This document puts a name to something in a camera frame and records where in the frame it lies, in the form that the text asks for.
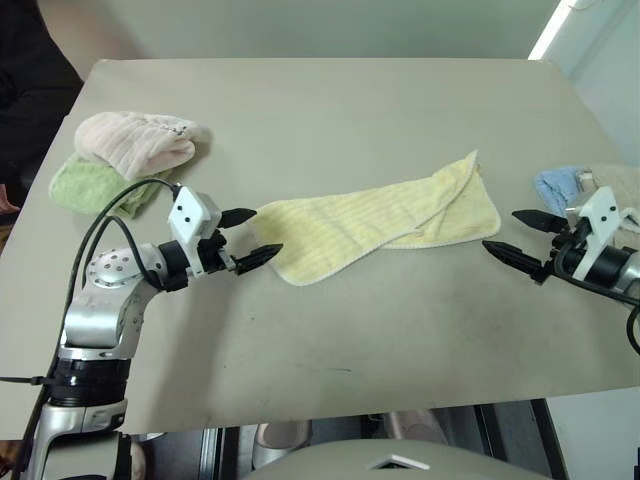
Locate person in dark clothing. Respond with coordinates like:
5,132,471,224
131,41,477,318
0,0,84,215

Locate pink towel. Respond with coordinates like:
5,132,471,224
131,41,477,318
73,111,212,181

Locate grey robot torso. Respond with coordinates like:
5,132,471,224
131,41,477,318
239,438,551,480

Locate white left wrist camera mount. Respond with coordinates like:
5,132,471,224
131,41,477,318
166,185,222,277

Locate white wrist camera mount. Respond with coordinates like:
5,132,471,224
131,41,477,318
564,185,640,281
166,185,222,277

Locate yellow towel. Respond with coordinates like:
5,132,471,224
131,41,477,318
248,148,502,288

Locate green towel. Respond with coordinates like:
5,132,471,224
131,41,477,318
48,152,174,220

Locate black cable tie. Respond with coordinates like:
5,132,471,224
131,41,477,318
0,374,52,389

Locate dark metal table frame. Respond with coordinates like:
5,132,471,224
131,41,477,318
473,398,572,480

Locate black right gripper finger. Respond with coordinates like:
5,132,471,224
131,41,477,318
482,240,546,282
511,208,571,234

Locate beige towel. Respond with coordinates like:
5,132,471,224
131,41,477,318
579,163,640,246

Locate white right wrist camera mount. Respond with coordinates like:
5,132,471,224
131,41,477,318
564,185,640,281

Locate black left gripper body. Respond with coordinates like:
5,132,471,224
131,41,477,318
197,228,239,277

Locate blue towel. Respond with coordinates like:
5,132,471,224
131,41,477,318
533,167,591,217

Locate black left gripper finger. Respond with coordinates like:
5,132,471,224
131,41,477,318
234,243,285,276
219,207,258,230

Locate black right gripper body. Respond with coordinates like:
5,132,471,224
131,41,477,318
532,219,589,287

